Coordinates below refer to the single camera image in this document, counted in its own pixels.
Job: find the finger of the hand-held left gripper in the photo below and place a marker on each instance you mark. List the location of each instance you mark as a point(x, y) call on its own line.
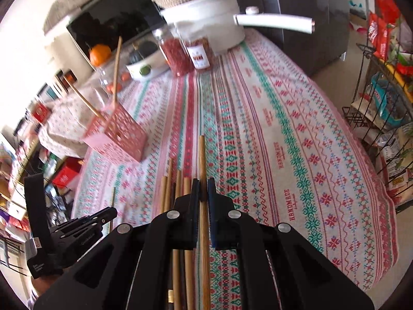
point(101, 215)

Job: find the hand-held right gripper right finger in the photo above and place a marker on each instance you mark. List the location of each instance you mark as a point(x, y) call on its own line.
point(211, 200)

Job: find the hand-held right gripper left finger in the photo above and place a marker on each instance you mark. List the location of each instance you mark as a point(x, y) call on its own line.
point(196, 200)

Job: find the wooden chopstick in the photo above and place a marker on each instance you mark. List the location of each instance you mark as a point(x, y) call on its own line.
point(112, 200)
point(202, 161)
point(178, 180)
point(163, 193)
point(186, 185)
point(168, 180)

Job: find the dark chopstick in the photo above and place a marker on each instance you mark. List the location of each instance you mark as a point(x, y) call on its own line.
point(183, 277)

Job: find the pink perforated utensil holder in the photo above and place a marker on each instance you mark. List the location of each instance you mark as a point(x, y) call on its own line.
point(125, 132)

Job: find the red box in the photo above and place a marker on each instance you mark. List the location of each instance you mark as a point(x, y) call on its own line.
point(66, 176)

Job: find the patterned red green tablecloth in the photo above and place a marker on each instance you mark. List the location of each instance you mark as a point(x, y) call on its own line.
point(258, 119)

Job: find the white red-flowered cloth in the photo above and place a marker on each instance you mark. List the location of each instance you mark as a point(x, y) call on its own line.
point(67, 116)

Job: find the chopsticks in pink holder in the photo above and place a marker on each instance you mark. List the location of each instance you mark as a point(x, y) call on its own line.
point(84, 100)

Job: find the small tangerine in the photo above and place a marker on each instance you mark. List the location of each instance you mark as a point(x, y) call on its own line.
point(125, 76)
point(112, 88)

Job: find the clear glass jar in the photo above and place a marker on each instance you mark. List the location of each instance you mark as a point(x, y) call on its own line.
point(105, 77)

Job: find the green lime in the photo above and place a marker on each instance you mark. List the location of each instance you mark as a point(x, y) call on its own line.
point(145, 71)

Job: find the white bowl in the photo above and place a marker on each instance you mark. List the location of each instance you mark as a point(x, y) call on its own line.
point(151, 63)

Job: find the clear jar with red label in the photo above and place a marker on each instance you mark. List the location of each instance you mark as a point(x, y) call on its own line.
point(200, 55)

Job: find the bunch of wooden chopsticks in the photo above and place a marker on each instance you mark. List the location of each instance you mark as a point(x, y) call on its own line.
point(116, 71)

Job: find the clear jar of red berries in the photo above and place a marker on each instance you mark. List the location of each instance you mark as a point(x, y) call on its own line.
point(172, 55)

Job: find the dark green squash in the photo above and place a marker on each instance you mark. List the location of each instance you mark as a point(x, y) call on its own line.
point(145, 50)

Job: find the orange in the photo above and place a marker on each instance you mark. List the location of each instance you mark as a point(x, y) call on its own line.
point(100, 55)

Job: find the black microwave oven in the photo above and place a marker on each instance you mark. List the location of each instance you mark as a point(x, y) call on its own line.
point(113, 16)

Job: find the grey floral cloth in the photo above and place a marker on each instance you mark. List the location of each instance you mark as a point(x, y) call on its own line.
point(80, 3)

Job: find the grey refrigerator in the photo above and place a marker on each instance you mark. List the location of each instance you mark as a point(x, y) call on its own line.
point(306, 6)

